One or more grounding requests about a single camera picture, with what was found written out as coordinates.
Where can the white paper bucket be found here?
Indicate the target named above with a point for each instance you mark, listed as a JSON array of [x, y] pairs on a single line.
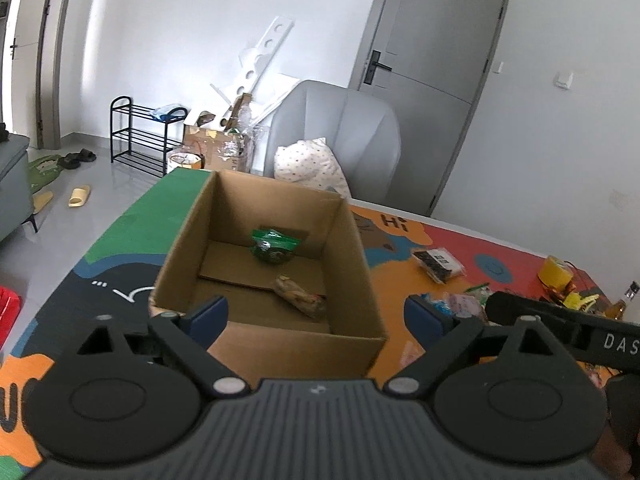
[[185, 162]]

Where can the white board with round holes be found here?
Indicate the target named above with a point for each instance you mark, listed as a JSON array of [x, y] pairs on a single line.
[[257, 60]]

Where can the blue snack packet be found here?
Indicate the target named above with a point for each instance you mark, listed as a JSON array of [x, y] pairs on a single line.
[[440, 306]]

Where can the black metal shoe rack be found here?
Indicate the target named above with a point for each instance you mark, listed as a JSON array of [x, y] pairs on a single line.
[[125, 132]]

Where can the yellow plastic toy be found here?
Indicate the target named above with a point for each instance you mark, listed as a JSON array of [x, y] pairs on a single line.
[[580, 301]]

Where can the yellow tape roll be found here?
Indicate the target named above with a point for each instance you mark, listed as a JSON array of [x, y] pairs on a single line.
[[554, 271]]

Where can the grey armchair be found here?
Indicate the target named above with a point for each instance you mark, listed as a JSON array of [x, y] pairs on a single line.
[[350, 130]]

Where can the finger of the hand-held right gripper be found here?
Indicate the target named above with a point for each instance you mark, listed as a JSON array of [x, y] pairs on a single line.
[[515, 307]]

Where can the brown bread packet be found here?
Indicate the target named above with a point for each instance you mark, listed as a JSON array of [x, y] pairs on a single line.
[[300, 300]]

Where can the pink snack packet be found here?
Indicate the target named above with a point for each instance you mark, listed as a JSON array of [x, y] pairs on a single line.
[[467, 307]]

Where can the grey sofa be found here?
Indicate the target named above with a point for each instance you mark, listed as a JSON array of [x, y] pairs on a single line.
[[12, 185]]

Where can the white door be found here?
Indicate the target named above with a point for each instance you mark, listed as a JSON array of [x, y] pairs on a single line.
[[22, 60]]

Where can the green floor mat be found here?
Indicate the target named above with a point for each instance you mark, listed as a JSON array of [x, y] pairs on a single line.
[[42, 172]]

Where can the yellow slipper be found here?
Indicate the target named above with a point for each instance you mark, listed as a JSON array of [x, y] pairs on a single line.
[[42, 201], [79, 196]]

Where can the cardboard box of clutter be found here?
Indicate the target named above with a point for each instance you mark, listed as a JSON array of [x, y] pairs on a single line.
[[210, 150]]

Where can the white wall switch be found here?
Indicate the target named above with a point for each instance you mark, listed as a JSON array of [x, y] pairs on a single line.
[[563, 81]]

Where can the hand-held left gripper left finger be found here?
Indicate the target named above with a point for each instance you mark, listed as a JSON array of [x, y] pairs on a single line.
[[207, 317]]

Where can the white polka dot pillow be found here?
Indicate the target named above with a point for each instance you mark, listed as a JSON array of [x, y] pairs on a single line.
[[310, 167]]

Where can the red bag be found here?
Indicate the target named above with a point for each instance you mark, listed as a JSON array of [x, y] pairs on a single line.
[[7, 315]]

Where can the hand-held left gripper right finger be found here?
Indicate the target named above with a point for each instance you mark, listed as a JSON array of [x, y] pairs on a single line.
[[422, 317]]

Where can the grey door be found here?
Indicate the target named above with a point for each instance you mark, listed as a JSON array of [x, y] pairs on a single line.
[[435, 35]]

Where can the amber glass bottle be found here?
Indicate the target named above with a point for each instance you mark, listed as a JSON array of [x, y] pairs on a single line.
[[622, 305]]

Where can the black and white snack packet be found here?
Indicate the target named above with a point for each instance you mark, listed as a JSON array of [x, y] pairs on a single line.
[[437, 262]]

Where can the green and white snack packet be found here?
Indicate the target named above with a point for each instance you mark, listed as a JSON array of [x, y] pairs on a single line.
[[480, 291]]

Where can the dark sandal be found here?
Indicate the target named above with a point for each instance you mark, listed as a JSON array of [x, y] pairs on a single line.
[[86, 155], [68, 162]]

